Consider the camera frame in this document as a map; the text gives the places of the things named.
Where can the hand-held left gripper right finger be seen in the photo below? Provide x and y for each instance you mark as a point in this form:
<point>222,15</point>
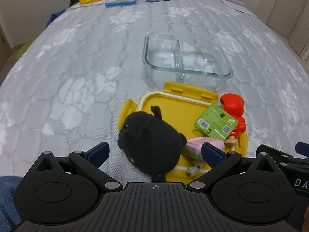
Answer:
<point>212,153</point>

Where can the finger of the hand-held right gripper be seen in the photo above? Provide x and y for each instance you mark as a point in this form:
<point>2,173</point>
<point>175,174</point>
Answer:
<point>275,152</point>
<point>303,148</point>

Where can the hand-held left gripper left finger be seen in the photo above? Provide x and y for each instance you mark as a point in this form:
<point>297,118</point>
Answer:
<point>99,151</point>

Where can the small pink green box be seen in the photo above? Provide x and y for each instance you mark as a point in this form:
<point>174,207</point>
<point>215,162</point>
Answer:
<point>193,148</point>

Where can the small white green charm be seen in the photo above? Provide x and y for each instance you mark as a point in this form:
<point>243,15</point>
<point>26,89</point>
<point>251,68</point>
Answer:
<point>192,171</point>

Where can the green printed card packet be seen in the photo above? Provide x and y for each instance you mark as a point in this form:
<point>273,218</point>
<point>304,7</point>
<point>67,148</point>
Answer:
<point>214,121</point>

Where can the black plush toy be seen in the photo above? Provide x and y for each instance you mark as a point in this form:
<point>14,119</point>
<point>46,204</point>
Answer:
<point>149,140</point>

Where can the red hooded figurine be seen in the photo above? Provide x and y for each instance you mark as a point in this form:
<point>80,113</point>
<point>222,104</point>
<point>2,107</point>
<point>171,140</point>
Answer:
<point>232,104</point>

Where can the yellow container lid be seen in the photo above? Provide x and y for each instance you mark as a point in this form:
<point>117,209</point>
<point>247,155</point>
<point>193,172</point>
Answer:
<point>173,106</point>

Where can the clear glass divided container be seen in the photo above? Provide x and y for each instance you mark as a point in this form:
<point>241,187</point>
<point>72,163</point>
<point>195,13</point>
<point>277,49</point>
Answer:
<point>205,62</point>

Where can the person's blue jeans leg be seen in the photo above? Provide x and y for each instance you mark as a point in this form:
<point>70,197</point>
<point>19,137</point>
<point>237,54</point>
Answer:
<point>8,198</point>

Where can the beige curtain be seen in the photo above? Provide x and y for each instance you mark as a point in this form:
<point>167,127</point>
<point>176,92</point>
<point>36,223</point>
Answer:
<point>289,9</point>

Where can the dark blue cloth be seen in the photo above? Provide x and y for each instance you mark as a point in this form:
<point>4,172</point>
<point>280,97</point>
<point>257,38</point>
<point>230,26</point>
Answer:
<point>55,18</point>

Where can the cream patterned cloth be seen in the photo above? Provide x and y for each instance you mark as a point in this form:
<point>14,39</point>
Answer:
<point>82,5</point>

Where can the white paper sheet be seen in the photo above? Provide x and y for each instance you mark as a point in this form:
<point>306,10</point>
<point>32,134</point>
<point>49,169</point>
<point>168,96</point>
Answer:
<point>235,4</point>

